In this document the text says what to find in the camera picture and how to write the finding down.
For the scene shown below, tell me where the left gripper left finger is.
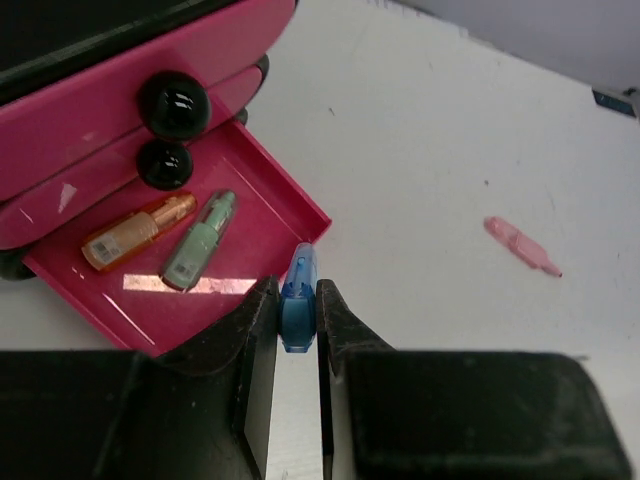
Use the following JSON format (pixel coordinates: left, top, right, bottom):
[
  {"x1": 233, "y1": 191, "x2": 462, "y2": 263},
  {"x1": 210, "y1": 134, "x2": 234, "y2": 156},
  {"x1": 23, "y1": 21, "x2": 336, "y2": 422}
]
[{"x1": 1, "y1": 277, "x2": 279, "y2": 479}]

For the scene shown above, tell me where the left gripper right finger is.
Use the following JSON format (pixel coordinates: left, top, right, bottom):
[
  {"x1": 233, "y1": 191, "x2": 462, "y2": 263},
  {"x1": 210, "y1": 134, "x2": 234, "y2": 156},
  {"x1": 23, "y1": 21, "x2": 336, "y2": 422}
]
[{"x1": 316, "y1": 280, "x2": 633, "y2": 479}]

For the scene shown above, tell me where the blue translucent highlighter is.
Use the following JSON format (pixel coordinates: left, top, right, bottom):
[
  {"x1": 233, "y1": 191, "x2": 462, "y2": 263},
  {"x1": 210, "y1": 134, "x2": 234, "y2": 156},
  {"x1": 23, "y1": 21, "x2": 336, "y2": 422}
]
[{"x1": 278, "y1": 243, "x2": 317, "y2": 353}]

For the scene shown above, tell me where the green translucent highlighter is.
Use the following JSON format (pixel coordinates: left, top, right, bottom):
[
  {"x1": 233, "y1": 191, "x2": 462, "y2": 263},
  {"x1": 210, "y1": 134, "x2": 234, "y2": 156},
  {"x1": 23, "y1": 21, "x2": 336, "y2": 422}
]
[{"x1": 161, "y1": 189, "x2": 236, "y2": 292}]

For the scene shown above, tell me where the orange translucent highlighter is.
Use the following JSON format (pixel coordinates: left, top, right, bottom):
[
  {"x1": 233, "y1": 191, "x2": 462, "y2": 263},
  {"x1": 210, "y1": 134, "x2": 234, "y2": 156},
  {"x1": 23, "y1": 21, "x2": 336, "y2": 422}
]
[{"x1": 80, "y1": 191, "x2": 197, "y2": 272}]

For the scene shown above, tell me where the pink translucent highlighter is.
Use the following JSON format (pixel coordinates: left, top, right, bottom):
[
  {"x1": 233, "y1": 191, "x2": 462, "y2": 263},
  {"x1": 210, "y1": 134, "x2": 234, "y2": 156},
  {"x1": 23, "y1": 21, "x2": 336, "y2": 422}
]
[{"x1": 483, "y1": 216, "x2": 563, "y2": 278}]

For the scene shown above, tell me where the black drawer cabinet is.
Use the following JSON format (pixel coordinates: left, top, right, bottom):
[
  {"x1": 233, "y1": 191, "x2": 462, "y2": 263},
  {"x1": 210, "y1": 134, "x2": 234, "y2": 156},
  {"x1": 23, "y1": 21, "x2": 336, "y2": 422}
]
[{"x1": 1, "y1": 1, "x2": 297, "y2": 281}]

